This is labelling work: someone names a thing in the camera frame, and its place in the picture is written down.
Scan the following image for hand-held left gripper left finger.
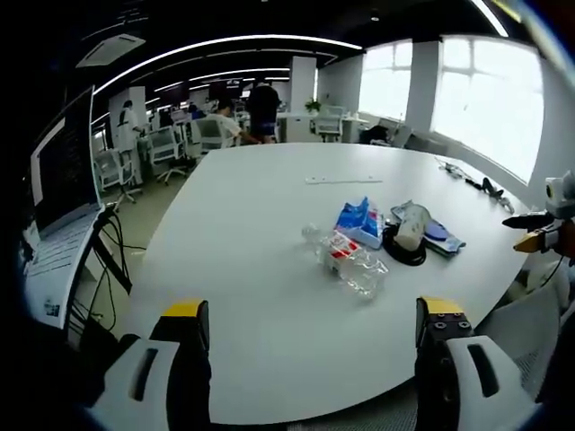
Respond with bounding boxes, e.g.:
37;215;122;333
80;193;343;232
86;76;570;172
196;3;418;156
88;297;213;431

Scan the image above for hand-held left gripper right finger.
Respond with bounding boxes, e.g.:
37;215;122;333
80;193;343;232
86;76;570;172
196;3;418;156
414;295;543;431

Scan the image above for blue white pouch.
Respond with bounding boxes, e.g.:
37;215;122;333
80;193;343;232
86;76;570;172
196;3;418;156
390;199;468;258

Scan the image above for beige cup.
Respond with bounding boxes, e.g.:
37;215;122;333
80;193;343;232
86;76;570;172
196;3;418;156
396;203;433;252

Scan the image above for black cable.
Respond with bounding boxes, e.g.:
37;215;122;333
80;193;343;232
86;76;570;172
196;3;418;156
381;223;429;268

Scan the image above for blue white tissue packet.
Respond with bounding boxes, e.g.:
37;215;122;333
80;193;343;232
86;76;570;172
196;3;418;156
333;196;386;251

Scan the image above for crushed clear plastic bottle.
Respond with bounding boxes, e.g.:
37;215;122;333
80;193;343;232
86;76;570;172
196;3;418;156
301;222;390;303

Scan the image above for grey mesh chair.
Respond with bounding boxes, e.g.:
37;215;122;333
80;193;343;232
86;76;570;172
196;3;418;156
474;281;568;401

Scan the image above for white table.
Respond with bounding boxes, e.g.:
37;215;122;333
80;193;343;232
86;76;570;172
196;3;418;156
127;142;541;426

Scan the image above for black bag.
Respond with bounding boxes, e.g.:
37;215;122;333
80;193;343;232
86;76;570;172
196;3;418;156
364;125;393;145

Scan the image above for white office chair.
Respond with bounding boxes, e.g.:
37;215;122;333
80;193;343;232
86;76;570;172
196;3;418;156
193;116;226;154
314;104;346;138
94;146;145;206
146;124;192;186

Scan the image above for open silver laptop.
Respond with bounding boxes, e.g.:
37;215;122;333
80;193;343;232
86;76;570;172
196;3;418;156
19;84;110;325

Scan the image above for ceiling air conditioner panel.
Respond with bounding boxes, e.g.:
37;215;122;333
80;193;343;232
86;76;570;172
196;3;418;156
75;34;147;70

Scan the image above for tangled dark cables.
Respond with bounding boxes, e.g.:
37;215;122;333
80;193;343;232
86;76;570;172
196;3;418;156
433;155;517;213

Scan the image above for black hanging cables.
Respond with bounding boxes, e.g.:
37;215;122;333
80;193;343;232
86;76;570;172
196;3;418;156
66;207;136;345

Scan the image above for white cable slot strip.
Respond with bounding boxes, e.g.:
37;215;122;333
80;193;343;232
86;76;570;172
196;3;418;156
304;176;385;187

